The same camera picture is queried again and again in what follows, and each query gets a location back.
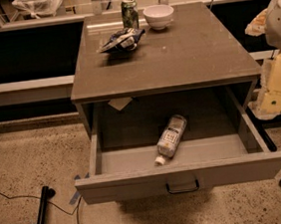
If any clear plastic bag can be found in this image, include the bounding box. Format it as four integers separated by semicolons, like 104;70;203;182
12;0;63;19

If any white ceramic bowl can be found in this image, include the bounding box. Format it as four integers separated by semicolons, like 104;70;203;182
143;4;174;30

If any black drawer handle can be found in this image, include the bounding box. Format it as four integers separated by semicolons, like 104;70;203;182
165;179;200;195

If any grey cabinet with counter top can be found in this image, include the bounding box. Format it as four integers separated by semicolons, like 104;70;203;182
71;2;260;132

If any black floor cable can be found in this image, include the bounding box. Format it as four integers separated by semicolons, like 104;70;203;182
0;173;107;224

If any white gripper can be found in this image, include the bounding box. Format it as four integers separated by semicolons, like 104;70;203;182
244;9;281;120

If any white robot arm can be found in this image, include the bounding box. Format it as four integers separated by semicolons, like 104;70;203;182
245;0;281;120

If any open grey top drawer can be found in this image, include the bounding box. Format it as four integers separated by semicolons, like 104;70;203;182
66;81;281;207

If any clear plastic bottle white cap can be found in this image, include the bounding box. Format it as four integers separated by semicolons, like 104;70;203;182
154;114;187;166

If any blue tape strip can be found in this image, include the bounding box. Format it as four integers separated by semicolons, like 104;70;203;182
69;172;90;205

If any blue white chip bag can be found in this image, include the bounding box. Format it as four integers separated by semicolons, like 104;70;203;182
98;27;145;54

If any green soda can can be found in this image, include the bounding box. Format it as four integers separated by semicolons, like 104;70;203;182
121;0;140;29

